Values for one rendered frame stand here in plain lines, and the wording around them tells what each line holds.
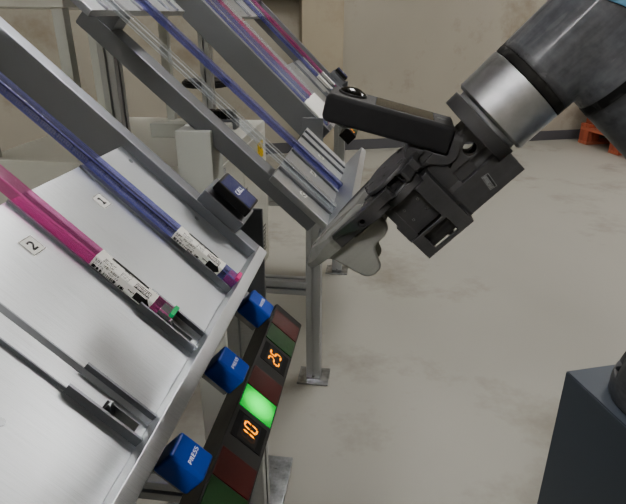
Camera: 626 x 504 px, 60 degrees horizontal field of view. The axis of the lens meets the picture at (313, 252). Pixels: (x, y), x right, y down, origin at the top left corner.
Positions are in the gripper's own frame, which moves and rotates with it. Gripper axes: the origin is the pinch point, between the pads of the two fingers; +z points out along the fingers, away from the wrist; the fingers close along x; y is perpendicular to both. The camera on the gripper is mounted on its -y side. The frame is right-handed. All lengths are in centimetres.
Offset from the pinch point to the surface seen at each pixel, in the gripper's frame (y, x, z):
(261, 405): 4.9, -10.6, 10.3
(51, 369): -10.8, -22.4, 9.4
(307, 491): 47, 41, 61
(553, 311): 104, 133, 9
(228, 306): -3.1, -6.4, 7.2
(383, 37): -3, 389, -5
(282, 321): 4.1, 3.4, 10.3
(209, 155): -16.3, 34.0, 13.7
